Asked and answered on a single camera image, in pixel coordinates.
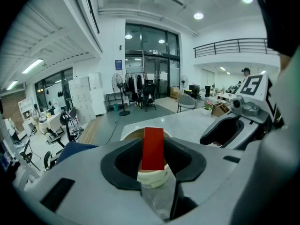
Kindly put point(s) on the ceiling air conditioner unit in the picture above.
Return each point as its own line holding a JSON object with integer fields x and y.
{"x": 176, "y": 0}

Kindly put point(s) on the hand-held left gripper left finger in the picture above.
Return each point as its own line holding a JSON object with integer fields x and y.
{"x": 89, "y": 184}

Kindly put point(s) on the brown cardboard box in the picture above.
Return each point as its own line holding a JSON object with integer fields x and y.
{"x": 174, "y": 92}

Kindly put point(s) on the glass entrance door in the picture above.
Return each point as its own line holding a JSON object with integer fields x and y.
{"x": 152, "y": 55}

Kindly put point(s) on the green waste bin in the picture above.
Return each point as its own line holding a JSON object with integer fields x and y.
{"x": 115, "y": 107}

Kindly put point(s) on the clothes rack with dark coats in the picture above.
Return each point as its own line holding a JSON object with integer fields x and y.
{"x": 133, "y": 84}

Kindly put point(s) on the white locker cabinet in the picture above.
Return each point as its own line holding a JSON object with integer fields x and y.
{"x": 82, "y": 97}

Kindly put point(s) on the blue upholstered chair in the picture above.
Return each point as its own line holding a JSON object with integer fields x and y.
{"x": 75, "y": 150}

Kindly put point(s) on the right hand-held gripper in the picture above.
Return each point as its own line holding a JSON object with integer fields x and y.
{"x": 255, "y": 90}

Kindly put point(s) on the black balcony railing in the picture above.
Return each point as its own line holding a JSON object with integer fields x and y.
{"x": 234, "y": 47}

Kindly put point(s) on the grey dining chair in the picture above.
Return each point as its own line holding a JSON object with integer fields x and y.
{"x": 186, "y": 101}

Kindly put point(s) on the large black standing fan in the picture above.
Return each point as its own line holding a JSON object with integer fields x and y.
{"x": 118, "y": 82}

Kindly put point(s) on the white table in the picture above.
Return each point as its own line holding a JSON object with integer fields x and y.
{"x": 226, "y": 95}

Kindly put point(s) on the yellow and black bin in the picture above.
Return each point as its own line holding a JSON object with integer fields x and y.
{"x": 188, "y": 92}

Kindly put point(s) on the cream patterned bucket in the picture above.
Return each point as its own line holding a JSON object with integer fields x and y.
{"x": 150, "y": 179}

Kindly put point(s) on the small black standing fan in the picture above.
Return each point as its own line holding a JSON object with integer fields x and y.
{"x": 184, "y": 81}

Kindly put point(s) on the small red block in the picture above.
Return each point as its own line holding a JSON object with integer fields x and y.
{"x": 153, "y": 149}

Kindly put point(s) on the black armrest office chair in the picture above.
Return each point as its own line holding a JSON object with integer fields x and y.
{"x": 66, "y": 122}

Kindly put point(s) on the black mesh chair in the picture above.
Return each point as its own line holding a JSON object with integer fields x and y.
{"x": 48, "y": 159}

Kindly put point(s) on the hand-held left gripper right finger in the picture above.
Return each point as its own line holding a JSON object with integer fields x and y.
{"x": 211, "y": 172}

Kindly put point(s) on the blue wall poster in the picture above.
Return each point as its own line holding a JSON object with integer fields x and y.
{"x": 118, "y": 65}

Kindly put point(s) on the potted pink flower plant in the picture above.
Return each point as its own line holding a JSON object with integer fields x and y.
{"x": 207, "y": 108}

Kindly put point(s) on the person's black shirt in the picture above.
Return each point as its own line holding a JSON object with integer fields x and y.
{"x": 279, "y": 15}

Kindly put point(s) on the brown wooden desk organizer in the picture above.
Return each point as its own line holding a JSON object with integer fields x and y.
{"x": 219, "y": 109}

